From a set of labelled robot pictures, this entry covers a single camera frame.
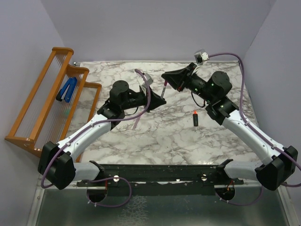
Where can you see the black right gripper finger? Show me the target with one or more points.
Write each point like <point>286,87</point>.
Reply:
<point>177,83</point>
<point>177,75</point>

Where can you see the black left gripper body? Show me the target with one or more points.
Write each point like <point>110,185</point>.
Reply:
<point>142,99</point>

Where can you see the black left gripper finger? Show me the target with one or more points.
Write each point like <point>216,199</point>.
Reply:
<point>154,105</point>
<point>155,99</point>

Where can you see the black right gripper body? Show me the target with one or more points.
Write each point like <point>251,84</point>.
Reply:
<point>191,81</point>

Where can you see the pink highlighter pen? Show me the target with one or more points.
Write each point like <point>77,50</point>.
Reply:
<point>136,122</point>

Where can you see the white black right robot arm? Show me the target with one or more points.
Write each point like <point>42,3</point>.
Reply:
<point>276,161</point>

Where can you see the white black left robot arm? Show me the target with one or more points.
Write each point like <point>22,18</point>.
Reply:
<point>57,161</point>

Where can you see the black orange highlighter pen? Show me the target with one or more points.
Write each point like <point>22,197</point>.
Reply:
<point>195,119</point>

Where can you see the green object in rack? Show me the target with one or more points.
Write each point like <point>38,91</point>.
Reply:
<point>66,113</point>

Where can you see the blue stapler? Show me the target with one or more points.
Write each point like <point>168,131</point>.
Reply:
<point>66,92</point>

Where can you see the orange wooden rack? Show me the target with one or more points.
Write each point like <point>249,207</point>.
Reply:
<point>41,118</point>

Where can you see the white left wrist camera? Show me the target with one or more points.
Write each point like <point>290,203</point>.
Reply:
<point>147,81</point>

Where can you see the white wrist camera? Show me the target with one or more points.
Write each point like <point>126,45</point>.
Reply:
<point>201,57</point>
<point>147,81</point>

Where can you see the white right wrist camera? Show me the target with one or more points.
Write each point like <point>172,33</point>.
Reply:
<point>201,57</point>

